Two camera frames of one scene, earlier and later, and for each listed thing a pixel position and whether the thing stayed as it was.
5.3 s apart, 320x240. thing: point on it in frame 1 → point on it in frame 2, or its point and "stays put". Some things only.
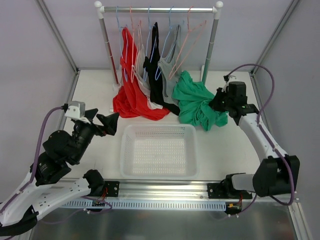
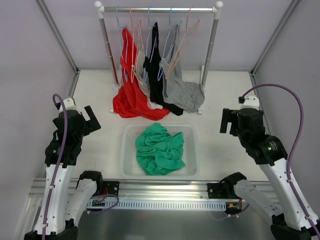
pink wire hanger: (193, 34) → (169, 72)
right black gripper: (221, 100) → (231, 121)
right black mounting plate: (221, 190) stays put
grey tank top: (169, 67) stays put
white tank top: (141, 77) stays put
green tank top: (194, 99) → (158, 152)
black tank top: (152, 63) stays put
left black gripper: (97, 124) → (87, 124)
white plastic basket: (159, 151) stays put
